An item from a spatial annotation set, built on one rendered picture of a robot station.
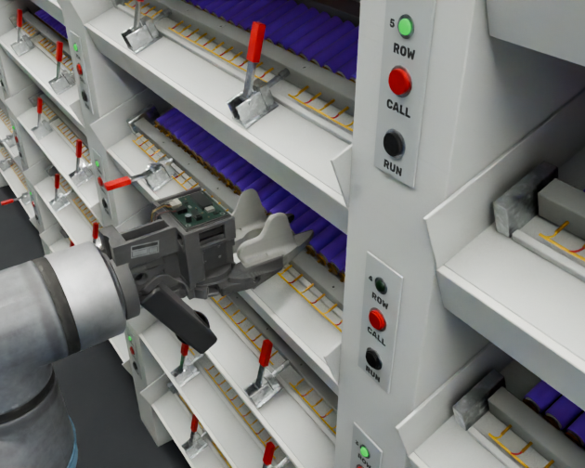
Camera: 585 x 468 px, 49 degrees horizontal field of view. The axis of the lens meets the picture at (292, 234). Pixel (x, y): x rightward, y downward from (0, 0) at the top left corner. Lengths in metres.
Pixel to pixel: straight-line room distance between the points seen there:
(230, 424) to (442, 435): 0.57
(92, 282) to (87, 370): 1.18
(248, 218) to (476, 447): 0.31
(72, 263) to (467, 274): 0.33
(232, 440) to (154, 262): 0.53
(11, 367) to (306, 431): 0.39
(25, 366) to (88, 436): 1.02
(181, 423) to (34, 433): 0.77
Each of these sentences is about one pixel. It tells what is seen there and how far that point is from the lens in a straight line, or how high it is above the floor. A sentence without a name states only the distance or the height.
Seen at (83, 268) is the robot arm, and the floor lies 0.86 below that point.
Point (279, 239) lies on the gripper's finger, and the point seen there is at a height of 0.83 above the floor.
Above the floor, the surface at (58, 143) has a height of 0.55.
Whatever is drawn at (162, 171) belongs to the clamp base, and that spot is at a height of 0.76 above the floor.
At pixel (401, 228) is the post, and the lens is 0.46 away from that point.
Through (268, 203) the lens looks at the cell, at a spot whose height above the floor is 0.78.
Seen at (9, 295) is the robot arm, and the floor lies 0.86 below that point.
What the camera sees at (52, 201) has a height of 0.36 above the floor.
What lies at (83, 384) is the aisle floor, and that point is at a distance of 1.71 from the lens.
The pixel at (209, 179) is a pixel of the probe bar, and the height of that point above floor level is 0.77.
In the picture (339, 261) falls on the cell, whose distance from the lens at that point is 0.70.
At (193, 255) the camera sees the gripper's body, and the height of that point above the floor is 0.85.
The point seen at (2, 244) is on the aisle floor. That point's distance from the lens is 2.29.
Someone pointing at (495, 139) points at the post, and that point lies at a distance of 0.44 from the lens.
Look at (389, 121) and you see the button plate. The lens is 0.44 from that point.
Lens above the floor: 1.19
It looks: 34 degrees down
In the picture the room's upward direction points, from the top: straight up
